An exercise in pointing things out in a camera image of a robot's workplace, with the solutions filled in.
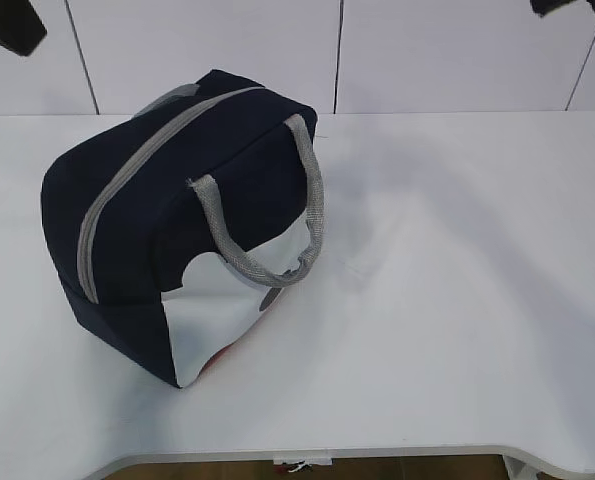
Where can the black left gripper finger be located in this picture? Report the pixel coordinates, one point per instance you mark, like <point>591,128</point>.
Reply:
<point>21,29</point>

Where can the navy blue lunch bag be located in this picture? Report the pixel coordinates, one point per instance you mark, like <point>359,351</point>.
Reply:
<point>173,232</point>

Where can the white tag under table edge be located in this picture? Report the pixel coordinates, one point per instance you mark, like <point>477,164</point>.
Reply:
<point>295,462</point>

